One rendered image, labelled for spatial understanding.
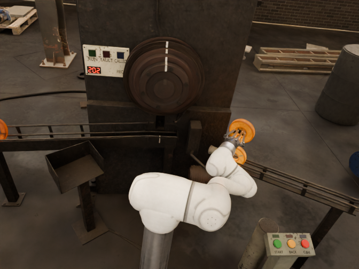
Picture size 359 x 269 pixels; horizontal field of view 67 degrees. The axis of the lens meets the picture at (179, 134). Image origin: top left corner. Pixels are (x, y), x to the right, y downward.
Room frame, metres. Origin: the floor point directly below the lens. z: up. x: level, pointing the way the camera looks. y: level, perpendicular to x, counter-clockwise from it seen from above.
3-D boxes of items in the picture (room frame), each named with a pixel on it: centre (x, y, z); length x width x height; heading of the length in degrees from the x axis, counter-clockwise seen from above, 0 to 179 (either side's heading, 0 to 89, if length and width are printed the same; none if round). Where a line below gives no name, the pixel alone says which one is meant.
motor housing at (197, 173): (1.37, -0.21, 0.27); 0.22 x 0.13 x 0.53; 98
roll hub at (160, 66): (1.36, 0.12, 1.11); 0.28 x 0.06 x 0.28; 98
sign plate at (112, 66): (1.51, 0.48, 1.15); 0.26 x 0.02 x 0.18; 98
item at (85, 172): (1.12, 0.58, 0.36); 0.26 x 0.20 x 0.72; 133
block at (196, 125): (1.50, -0.10, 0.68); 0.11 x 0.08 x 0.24; 8
